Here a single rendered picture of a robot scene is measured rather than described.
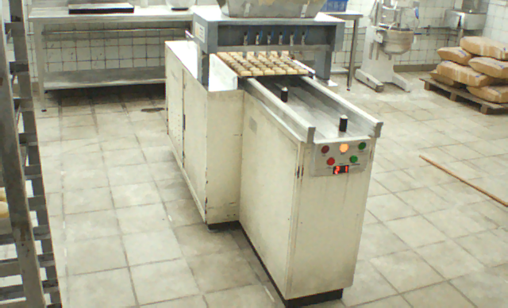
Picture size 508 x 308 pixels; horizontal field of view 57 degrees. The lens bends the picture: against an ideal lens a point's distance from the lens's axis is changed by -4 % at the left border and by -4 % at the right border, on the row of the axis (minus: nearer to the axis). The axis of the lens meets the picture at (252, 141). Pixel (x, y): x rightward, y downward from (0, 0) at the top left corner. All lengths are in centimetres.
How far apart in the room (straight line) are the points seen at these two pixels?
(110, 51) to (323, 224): 389
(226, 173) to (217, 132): 24
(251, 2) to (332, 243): 118
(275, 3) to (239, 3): 19
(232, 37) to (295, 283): 120
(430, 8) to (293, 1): 478
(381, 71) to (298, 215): 436
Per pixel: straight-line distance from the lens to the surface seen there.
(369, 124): 195
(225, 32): 242
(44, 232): 142
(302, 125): 181
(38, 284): 95
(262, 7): 243
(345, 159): 190
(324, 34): 262
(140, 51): 551
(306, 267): 214
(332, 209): 202
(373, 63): 610
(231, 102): 242
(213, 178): 256
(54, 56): 546
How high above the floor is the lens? 151
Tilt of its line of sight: 22 degrees down
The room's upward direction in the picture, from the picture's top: 3 degrees clockwise
